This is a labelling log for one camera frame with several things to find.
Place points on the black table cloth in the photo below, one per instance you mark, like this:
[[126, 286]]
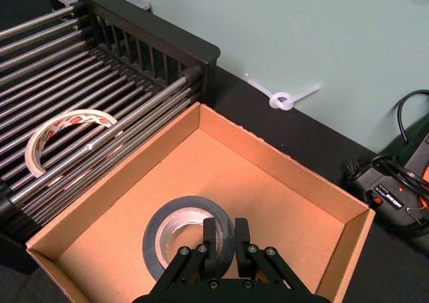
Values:
[[318, 142]]

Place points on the black rack with steel bars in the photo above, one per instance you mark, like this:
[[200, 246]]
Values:
[[100, 71]]

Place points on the silver tape roll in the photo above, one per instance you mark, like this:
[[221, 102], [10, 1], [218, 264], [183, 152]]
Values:
[[154, 236]]

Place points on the shallow brown cardboard tray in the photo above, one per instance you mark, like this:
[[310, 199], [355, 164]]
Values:
[[268, 189]]

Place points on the black tool with red switch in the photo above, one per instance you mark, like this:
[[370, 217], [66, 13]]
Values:
[[382, 189]]

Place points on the pale wall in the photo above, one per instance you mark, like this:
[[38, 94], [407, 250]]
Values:
[[285, 31]]

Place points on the white tape roll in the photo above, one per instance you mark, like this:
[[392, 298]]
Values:
[[33, 149]]

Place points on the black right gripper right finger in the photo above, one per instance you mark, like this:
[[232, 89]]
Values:
[[242, 236]]

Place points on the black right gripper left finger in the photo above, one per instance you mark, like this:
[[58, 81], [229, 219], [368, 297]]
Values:
[[209, 236]]

